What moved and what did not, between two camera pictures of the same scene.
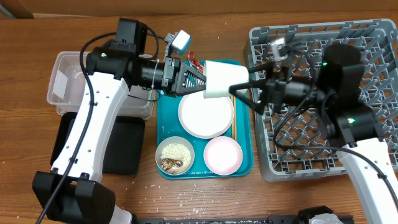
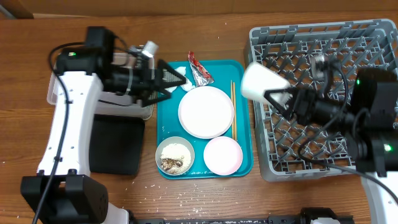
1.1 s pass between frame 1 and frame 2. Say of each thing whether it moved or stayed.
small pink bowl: stayed
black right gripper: moved
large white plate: stayed
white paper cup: moved
